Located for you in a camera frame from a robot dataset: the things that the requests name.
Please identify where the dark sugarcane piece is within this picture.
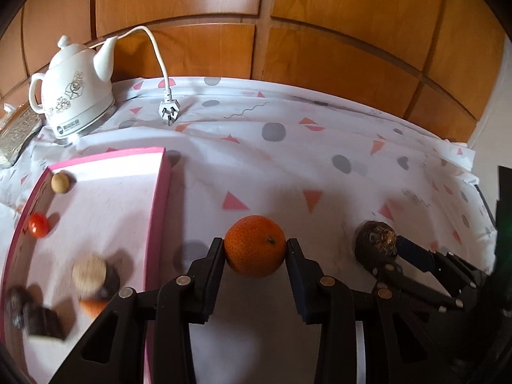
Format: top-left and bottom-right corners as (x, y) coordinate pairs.
(72, 256), (121, 300)
(24, 306), (67, 342)

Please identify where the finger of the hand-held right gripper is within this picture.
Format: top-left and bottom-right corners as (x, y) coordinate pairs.
(397, 236), (481, 289)
(372, 265), (465, 315)

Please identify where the small orange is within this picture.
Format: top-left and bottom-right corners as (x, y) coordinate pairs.
(223, 215), (287, 278)

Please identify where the dark brown water chestnut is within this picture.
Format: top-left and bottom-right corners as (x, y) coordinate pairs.
(5, 286), (30, 329)
(354, 220), (398, 271)

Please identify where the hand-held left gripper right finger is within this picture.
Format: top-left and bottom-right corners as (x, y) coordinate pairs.
(285, 239), (444, 384)

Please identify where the ornate tissue box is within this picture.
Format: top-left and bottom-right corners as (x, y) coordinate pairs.
(0, 103), (43, 168)

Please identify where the small beige round fruit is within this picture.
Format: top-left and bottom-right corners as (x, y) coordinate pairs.
(51, 171), (72, 195)

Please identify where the white ceramic electric kettle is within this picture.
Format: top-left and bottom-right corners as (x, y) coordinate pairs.
(28, 35), (120, 140)

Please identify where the white patterned tablecloth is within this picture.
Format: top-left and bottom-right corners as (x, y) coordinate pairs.
(0, 75), (494, 384)

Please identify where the red tomato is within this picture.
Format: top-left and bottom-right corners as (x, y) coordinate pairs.
(28, 213), (50, 239)

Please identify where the small carrot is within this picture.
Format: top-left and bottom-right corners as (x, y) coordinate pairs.
(79, 297), (110, 321)

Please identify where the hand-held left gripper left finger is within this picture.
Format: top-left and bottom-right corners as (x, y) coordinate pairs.
(50, 237), (225, 384)

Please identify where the white power cord with plug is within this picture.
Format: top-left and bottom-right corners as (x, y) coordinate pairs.
(114, 25), (181, 125)

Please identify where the pink shallow box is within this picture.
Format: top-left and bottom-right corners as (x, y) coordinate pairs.
(0, 147), (173, 384)

